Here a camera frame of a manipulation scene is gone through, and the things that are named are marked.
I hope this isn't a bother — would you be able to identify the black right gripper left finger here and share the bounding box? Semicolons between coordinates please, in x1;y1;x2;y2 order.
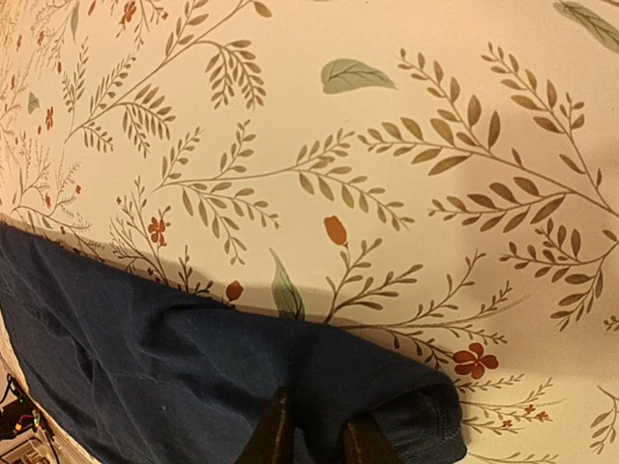
244;388;295;464

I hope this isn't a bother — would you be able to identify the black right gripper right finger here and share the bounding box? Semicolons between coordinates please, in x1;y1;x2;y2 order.
342;418;399;464

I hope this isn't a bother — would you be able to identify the floral patterned table cloth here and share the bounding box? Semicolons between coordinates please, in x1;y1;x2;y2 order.
1;1;618;463

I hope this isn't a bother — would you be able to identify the navy blue t-shirt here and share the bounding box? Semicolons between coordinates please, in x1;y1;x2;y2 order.
1;225;467;463

